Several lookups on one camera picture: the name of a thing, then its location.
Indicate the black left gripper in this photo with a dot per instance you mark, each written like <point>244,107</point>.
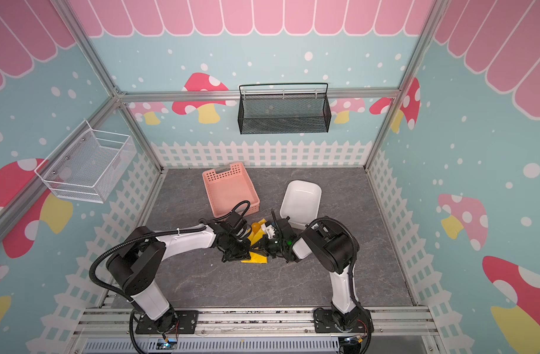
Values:
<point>243,255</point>

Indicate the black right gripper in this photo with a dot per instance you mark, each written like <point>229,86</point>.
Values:
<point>272,245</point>

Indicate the yellow paper napkin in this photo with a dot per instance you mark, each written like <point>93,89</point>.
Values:
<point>254,238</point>

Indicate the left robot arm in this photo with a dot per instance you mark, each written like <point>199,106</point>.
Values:
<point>130,268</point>

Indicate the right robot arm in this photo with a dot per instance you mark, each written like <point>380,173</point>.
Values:
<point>336,249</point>

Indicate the white plastic tray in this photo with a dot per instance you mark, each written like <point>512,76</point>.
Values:
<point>301,203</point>

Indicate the pink perforated basket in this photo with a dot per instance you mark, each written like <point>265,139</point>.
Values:
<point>227,188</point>

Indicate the black wire wall basket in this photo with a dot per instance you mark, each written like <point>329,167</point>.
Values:
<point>284,108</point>

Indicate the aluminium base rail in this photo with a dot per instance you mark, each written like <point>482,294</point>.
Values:
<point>404,329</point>

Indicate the white wire wall basket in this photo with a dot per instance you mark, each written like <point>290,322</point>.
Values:
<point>87,166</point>

